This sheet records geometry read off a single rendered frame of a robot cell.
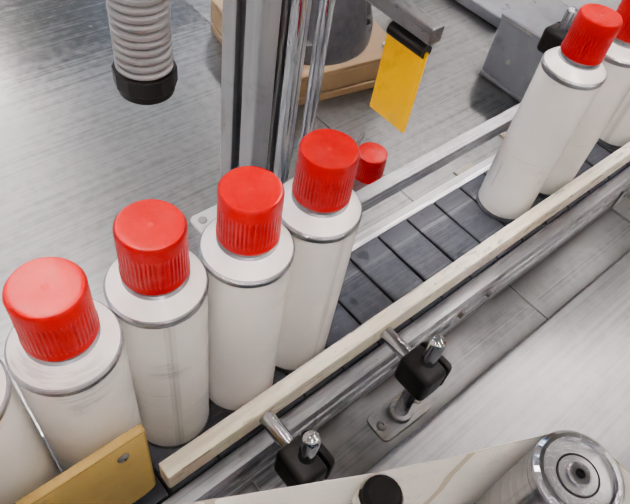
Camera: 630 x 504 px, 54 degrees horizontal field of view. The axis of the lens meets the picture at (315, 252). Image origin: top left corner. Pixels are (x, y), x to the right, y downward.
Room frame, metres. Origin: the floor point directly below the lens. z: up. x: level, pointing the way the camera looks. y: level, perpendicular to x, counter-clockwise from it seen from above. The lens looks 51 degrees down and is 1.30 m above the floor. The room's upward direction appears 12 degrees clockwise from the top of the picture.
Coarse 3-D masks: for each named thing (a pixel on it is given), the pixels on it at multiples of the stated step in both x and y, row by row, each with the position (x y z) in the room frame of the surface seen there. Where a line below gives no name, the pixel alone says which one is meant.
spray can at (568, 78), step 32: (576, 32) 0.45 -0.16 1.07; (608, 32) 0.44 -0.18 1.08; (544, 64) 0.45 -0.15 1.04; (576, 64) 0.44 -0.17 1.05; (544, 96) 0.44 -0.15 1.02; (576, 96) 0.43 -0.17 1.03; (512, 128) 0.45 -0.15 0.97; (544, 128) 0.43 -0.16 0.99; (576, 128) 0.44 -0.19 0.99; (512, 160) 0.44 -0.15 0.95; (544, 160) 0.43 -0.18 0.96; (480, 192) 0.45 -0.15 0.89; (512, 192) 0.43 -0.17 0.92
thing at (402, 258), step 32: (416, 224) 0.40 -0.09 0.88; (448, 224) 0.41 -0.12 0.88; (480, 224) 0.42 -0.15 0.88; (544, 224) 0.44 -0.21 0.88; (352, 256) 0.35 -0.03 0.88; (384, 256) 0.36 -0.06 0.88; (416, 256) 0.37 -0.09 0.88; (448, 256) 0.37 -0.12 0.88; (352, 288) 0.32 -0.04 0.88; (384, 288) 0.32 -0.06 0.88; (352, 320) 0.28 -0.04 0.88; (320, 384) 0.22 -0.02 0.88; (224, 416) 0.18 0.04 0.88; (160, 448) 0.15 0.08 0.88; (160, 480) 0.13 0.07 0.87; (192, 480) 0.14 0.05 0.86
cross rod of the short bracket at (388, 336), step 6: (384, 330) 0.26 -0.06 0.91; (390, 330) 0.26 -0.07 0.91; (384, 336) 0.26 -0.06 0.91; (390, 336) 0.26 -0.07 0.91; (396, 336) 0.26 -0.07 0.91; (384, 342) 0.26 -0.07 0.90; (390, 342) 0.25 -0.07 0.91; (396, 342) 0.25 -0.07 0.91; (402, 342) 0.25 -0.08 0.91; (390, 348) 0.25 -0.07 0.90; (396, 348) 0.25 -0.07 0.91; (402, 348) 0.25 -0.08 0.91; (408, 348) 0.25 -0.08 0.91; (396, 354) 0.25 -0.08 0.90; (402, 354) 0.24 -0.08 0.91
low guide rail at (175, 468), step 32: (608, 160) 0.51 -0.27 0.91; (576, 192) 0.46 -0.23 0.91; (512, 224) 0.40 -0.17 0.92; (480, 256) 0.35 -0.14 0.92; (416, 288) 0.30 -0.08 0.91; (448, 288) 0.32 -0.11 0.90; (384, 320) 0.27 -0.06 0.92; (352, 352) 0.24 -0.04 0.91; (288, 384) 0.20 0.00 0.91; (256, 416) 0.17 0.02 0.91; (192, 448) 0.14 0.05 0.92; (224, 448) 0.15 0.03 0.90
